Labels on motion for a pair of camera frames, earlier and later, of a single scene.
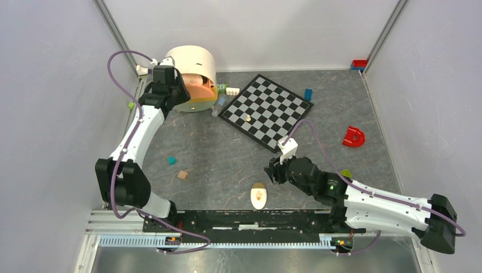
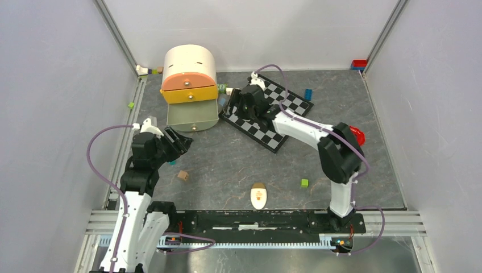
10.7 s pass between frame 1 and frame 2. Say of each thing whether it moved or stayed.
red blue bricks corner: stayed
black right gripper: moved
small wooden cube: stayed
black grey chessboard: stayed
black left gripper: moved
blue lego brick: stayed
